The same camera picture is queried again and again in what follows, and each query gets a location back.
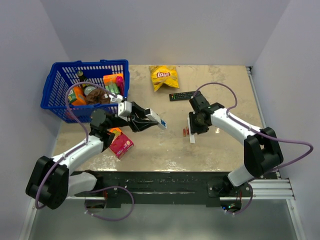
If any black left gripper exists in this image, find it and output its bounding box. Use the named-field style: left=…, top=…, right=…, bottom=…
left=106, top=101, right=158, bottom=133

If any white remote control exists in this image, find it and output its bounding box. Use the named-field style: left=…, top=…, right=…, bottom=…
left=146, top=108, right=167, bottom=130

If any white remote battery cover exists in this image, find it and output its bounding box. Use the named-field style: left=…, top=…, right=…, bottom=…
left=187, top=117, right=196, bottom=144

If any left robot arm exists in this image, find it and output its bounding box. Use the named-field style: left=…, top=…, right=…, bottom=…
left=25, top=101, right=167, bottom=210

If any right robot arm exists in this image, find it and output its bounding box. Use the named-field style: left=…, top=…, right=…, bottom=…
left=188, top=91, right=284, bottom=197

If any black TV remote control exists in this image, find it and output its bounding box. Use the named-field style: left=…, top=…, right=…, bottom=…
left=169, top=91, right=195, bottom=102

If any pink orange candy box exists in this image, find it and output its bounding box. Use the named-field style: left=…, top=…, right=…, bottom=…
left=109, top=127, right=134, bottom=160

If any orange green snack box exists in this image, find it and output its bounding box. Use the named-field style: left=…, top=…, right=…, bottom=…
left=103, top=73, right=125, bottom=95

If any brown round package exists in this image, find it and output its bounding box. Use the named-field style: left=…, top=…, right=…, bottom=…
left=86, top=88, right=110, bottom=105

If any yellow Lays chips bag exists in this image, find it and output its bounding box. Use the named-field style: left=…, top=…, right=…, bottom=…
left=149, top=65, right=180, bottom=92

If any orange juice carton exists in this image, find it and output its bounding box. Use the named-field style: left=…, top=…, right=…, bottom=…
left=67, top=86, right=87, bottom=106

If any dark glass bottle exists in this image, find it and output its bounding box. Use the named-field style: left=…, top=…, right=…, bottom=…
left=76, top=70, right=96, bottom=96

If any blue plastic shopping basket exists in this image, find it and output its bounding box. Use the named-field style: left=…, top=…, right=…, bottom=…
left=40, top=59, right=130, bottom=123

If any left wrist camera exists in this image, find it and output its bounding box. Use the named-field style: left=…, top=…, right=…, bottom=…
left=109, top=94, right=132, bottom=120

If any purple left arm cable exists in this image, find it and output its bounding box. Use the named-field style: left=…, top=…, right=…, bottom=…
left=34, top=82, right=118, bottom=210

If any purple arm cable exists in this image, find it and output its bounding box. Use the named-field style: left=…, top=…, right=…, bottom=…
left=34, top=82, right=118, bottom=210
left=192, top=82, right=315, bottom=216

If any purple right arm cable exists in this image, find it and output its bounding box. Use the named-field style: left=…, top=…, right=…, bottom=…
left=192, top=82, right=315, bottom=216

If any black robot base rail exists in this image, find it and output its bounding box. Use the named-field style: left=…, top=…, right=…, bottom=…
left=76, top=171, right=252, bottom=209

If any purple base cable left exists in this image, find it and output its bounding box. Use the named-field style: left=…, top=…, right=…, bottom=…
left=84, top=186, right=135, bottom=222

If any aluminium frame rail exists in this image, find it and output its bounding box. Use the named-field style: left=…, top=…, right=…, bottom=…
left=245, top=66, right=307, bottom=240

